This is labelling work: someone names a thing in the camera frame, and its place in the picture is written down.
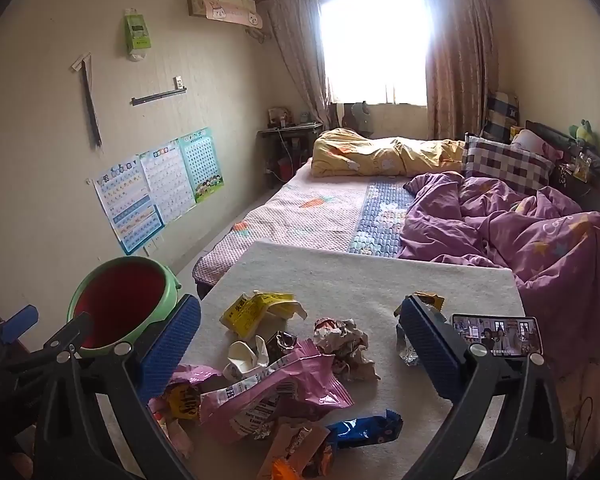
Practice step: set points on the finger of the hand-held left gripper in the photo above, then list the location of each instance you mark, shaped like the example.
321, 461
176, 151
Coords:
62, 337
21, 320

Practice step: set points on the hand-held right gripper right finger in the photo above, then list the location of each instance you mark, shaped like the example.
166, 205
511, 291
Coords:
430, 345

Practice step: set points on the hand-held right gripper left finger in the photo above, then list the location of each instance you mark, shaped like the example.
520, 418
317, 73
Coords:
172, 345

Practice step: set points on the silver blue snack wrapper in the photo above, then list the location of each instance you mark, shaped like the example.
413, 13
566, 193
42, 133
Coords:
407, 352

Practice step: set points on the small yellow candy wrapper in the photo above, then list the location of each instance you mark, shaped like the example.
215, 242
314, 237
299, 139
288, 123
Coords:
432, 302

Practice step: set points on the green bin with red inside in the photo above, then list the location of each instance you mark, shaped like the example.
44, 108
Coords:
120, 300

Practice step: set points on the brown white wrapper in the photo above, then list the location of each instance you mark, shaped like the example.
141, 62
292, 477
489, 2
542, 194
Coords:
345, 345

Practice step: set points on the small pink wrapper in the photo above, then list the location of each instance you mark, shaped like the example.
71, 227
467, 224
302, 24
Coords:
195, 374

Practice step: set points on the yellow black snack wrapper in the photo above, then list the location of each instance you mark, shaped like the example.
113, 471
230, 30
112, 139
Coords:
182, 400

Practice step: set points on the smartphone with lit screen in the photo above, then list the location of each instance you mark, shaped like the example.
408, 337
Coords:
497, 335

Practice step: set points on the pale pink wrapper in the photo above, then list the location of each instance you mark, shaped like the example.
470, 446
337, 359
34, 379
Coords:
175, 435

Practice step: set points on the white fleece table cover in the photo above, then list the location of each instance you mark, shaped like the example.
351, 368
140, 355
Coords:
360, 285

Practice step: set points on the small dark foil wrapper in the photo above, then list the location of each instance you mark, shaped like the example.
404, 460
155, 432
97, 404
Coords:
282, 342

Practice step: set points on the large pink snack wrapper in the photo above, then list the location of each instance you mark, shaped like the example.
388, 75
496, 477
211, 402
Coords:
290, 380

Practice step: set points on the blue patchwork mat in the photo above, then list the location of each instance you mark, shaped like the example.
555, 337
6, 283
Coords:
380, 220

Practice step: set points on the purple quilt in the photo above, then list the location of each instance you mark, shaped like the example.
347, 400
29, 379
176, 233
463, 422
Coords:
505, 230

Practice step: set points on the blue framed learning poster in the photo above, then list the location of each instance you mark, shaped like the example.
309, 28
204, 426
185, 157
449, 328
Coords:
127, 205

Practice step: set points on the tan brown snack wrapper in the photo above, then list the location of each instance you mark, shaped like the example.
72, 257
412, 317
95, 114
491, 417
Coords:
292, 442

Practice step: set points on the white learning poster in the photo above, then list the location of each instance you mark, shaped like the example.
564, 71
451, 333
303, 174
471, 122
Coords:
167, 180

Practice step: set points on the orange wrapper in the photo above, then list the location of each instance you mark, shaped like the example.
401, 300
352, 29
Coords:
287, 470

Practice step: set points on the teal learning poster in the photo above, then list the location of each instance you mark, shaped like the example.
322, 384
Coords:
202, 165

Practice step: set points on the pink carrot print bed sheet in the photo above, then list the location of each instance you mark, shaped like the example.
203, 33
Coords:
300, 210

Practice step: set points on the checkered pillow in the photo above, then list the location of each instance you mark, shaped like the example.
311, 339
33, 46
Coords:
505, 162

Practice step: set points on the yellow quilt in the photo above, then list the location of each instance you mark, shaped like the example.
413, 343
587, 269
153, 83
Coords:
360, 155

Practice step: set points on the red bucket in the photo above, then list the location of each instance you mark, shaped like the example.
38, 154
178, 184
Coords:
286, 166

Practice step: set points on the pink white pillow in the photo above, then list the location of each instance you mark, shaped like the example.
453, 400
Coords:
530, 141

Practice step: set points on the yellow trinket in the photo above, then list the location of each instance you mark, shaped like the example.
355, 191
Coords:
582, 166

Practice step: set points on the grey elephant toy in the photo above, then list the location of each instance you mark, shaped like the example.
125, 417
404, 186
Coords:
357, 117

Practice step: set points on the dark side desk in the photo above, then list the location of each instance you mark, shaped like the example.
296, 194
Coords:
290, 132

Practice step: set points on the striped blue storage bag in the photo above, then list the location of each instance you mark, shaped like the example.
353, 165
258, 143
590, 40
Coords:
500, 110

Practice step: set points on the beige toy box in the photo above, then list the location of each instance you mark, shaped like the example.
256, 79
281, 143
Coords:
279, 116

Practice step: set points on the green plush toy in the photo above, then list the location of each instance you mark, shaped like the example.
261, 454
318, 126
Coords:
582, 132

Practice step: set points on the beige patterned curtain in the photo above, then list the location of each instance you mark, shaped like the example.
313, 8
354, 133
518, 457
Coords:
300, 50
460, 70

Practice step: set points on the bright window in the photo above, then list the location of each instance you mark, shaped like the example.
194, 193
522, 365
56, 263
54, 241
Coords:
375, 45

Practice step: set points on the air conditioner with cloth cover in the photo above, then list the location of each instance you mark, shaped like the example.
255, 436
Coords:
225, 7

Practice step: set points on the dark wall rail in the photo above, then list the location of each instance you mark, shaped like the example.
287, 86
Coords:
157, 96

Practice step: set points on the green wall tissue holder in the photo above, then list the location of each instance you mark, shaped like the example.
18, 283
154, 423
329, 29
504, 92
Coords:
137, 32

